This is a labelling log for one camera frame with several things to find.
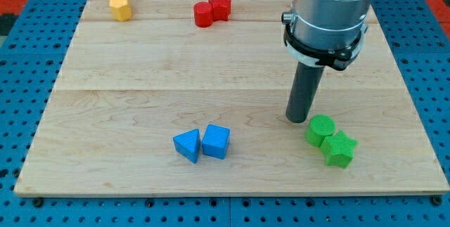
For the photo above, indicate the yellow hexagon block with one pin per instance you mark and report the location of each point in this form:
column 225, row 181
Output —
column 120, row 9

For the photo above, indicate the blue cube block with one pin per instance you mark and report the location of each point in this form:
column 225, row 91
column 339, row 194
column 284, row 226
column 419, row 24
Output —
column 215, row 141

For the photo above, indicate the green cylinder block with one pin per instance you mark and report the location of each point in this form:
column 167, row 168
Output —
column 320, row 126

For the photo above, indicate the blue triangle block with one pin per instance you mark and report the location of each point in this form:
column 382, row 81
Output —
column 188, row 144

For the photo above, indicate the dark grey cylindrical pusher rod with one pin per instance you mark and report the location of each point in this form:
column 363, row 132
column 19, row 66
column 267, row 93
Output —
column 304, row 87

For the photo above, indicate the green star block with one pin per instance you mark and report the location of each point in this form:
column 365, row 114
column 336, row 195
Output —
column 338, row 149

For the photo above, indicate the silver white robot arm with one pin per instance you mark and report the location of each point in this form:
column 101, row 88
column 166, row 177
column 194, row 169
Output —
column 322, row 33

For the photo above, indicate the light wooden board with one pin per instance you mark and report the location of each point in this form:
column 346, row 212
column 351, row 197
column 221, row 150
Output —
column 126, row 89

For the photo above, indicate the red star block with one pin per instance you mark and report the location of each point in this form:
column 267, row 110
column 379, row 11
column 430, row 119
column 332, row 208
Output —
column 221, row 9

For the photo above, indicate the red cylinder block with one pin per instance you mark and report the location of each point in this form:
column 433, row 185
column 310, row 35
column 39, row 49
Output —
column 203, row 14

